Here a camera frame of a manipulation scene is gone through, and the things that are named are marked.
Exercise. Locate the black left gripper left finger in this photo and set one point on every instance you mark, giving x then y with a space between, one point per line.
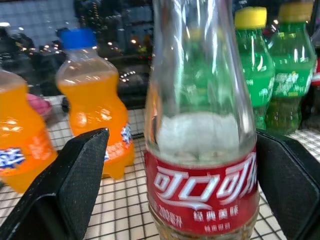
67 190

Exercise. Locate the orange soda bottle blue cap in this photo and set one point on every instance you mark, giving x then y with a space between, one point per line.
20 140
93 100

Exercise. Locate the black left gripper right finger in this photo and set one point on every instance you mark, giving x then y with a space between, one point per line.
287 185

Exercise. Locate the clear glass bottle red label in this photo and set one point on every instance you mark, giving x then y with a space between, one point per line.
200 125

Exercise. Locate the green soda bottle yellow cap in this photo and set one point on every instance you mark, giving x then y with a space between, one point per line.
257 70
290 75

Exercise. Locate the pink round object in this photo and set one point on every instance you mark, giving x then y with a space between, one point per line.
38 105

